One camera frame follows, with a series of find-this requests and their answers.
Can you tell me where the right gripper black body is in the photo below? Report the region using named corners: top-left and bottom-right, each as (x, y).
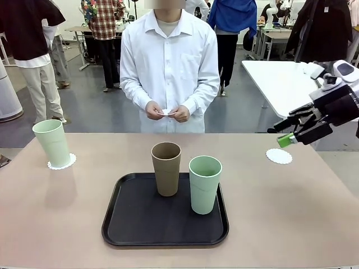
top-left (313, 88), bottom-right (359, 127)

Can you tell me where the pale green plastic cup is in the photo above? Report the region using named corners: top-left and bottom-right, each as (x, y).
top-left (32, 119), bottom-right (71, 168)
top-left (188, 156), bottom-right (223, 215)

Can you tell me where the brown plastic cup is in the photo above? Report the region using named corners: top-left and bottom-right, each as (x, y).
top-left (151, 142), bottom-right (182, 197)

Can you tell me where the person's left forearm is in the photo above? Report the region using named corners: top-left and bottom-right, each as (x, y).
top-left (183, 80), bottom-right (221, 113)

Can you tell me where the person's left hand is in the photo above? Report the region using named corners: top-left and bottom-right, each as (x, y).
top-left (172, 104), bottom-right (191, 123)

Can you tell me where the person's right hand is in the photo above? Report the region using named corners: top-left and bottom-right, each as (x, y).
top-left (145, 100), bottom-right (164, 122)

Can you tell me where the person in black coat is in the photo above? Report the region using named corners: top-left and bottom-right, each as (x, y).
top-left (284, 0), bottom-right (354, 66)

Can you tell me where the grey desk with equipment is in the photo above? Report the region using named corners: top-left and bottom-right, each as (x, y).
top-left (254, 24), bottom-right (292, 61)

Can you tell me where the person in blue top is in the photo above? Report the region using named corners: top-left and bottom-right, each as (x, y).
top-left (206, 0), bottom-right (258, 96)

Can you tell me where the person in white shirt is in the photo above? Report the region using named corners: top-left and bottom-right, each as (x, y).
top-left (119, 2), bottom-right (221, 134)

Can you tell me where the black plastic serving tray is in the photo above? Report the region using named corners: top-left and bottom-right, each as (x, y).
top-left (101, 172), bottom-right (229, 249)

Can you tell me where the person in plaid shirt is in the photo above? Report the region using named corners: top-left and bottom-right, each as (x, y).
top-left (80, 0), bottom-right (126, 92)

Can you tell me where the grey metal workshop desk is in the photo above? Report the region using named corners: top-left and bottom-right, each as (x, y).
top-left (65, 25), bottom-right (126, 71)

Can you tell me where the person in grey trousers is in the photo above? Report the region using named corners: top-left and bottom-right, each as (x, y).
top-left (42, 18), bottom-right (71, 90)

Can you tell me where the person in black shirt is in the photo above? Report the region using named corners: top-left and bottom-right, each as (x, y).
top-left (0, 0), bottom-right (67, 124)

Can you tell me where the white perforated cylinder appliance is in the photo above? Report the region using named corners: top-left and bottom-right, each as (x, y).
top-left (0, 58), bottom-right (24, 123)

